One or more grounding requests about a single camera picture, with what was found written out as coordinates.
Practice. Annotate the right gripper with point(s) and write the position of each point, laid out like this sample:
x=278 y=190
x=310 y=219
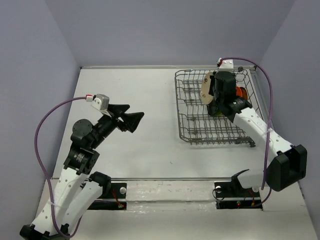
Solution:
x=214 y=77

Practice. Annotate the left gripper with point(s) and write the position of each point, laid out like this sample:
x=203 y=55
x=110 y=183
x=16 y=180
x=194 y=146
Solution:
x=131 y=120

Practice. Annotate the orange plate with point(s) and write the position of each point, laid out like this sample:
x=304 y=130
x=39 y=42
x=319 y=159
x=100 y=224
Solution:
x=239 y=91

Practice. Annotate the beige plate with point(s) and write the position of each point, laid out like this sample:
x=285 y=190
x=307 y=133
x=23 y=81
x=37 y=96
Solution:
x=206 y=93

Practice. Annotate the yellow patterned plate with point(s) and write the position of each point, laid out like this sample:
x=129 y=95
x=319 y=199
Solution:
x=245 y=94

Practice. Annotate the black plate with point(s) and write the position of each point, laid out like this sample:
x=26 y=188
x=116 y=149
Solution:
x=212 y=109

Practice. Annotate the green plate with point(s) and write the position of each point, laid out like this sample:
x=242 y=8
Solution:
x=219 y=113

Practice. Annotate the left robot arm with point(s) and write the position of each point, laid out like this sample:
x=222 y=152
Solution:
x=77 y=187

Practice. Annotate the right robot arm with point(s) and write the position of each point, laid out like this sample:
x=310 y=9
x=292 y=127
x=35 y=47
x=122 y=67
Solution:
x=284 y=163

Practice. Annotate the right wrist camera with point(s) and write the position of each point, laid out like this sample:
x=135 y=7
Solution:
x=226 y=65

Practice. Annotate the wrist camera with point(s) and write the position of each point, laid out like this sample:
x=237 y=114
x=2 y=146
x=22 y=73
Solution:
x=100 y=102
x=226 y=65

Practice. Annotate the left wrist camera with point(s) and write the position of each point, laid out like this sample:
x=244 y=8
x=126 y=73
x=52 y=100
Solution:
x=100 y=102

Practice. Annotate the grey wire dish rack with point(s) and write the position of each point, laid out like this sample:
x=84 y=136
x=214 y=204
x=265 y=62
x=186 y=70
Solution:
x=200 y=123

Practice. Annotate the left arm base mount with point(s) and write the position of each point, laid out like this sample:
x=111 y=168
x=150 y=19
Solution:
x=112 y=200

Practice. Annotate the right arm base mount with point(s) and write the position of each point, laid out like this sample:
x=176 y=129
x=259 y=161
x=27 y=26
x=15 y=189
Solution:
x=228 y=199

